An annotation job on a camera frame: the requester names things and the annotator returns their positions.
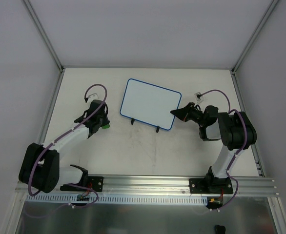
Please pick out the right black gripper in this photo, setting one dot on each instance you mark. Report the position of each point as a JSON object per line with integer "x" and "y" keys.
{"x": 190, "y": 113}

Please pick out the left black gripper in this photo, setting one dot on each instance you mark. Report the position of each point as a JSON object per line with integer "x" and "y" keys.
{"x": 95, "y": 124}

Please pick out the green black whiteboard eraser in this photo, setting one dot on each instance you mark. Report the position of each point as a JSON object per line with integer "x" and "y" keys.
{"x": 106, "y": 126}

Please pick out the blue framed whiteboard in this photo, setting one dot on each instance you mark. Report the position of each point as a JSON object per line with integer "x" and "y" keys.
{"x": 150, "y": 104}

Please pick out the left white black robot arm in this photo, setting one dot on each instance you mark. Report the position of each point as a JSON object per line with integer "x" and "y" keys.
{"x": 41, "y": 170}

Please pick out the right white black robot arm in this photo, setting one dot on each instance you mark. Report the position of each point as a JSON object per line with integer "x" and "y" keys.
{"x": 235, "y": 131}

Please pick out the black object at bottom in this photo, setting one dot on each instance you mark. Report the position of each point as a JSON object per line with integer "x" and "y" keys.
{"x": 219, "y": 229}

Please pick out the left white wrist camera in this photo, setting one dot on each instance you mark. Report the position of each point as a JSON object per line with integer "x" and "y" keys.
{"x": 93, "y": 96}

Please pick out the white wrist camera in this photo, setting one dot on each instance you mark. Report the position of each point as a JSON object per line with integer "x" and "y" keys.
{"x": 93, "y": 96}
{"x": 198, "y": 97}

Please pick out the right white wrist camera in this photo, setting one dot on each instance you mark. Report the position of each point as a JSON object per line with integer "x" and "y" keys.
{"x": 198, "y": 97}

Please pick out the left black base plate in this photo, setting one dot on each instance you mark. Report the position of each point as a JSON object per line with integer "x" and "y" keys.
{"x": 93, "y": 182}

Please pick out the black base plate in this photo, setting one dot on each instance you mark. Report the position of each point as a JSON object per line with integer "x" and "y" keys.
{"x": 213, "y": 186}
{"x": 93, "y": 182}

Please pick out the aluminium mounting rail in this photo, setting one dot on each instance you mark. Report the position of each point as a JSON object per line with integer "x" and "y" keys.
{"x": 179, "y": 185}

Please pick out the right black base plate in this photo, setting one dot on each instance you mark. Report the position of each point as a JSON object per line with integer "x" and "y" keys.
{"x": 213, "y": 186}

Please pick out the white slotted cable duct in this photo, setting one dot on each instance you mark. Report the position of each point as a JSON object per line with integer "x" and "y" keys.
{"x": 121, "y": 199}

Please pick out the left aluminium frame post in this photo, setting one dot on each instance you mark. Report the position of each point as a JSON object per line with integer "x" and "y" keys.
{"x": 41, "y": 31}

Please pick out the aluminium frame post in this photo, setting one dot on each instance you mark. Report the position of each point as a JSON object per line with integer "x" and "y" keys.
{"x": 41, "y": 31}
{"x": 262, "y": 22}

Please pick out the right aluminium frame post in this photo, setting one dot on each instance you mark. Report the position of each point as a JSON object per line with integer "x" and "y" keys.
{"x": 262, "y": 22}

